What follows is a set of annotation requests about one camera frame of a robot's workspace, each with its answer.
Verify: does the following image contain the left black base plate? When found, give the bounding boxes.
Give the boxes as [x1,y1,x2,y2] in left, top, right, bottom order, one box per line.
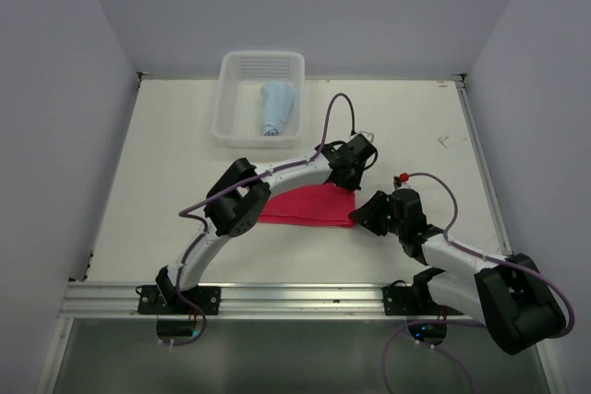
[135,285,221,316]

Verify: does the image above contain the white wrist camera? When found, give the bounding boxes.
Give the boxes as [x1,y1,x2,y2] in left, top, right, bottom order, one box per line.
[392,173,412,190]
[358,131,375,143]

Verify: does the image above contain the white plastic basket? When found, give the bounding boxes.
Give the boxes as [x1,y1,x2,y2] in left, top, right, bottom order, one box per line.
[211,51,307,149]

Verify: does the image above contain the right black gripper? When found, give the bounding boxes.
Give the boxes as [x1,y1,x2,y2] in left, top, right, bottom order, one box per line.
[348,190,405,236]

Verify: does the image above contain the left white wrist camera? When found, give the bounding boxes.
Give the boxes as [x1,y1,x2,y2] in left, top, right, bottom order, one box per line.
[358,131,375,143]

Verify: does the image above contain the aluminium mounting rail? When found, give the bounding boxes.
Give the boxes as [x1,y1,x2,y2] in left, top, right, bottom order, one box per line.
[59,281,464,320]

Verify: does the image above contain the pink towel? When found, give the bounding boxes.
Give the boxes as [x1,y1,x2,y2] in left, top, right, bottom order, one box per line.
[259,184,356,228]

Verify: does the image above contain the light blue towel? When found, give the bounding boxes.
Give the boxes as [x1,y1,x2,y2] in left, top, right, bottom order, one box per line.
[260,80,296,137]

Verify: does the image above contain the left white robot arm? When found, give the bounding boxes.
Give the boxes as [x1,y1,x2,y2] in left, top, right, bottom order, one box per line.
[141,134,378,314]

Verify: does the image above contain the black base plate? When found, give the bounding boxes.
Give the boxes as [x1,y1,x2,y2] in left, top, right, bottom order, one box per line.
[381,280,441,316]
[135,285,221,316]

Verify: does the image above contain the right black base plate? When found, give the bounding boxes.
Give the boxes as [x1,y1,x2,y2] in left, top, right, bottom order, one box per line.
[381,280,441,316]

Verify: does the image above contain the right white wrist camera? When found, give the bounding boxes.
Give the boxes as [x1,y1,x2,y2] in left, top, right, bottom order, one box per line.
[392,173,412,190]

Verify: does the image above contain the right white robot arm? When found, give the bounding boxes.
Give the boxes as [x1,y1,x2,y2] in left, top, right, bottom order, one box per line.
[349,188,567,355]

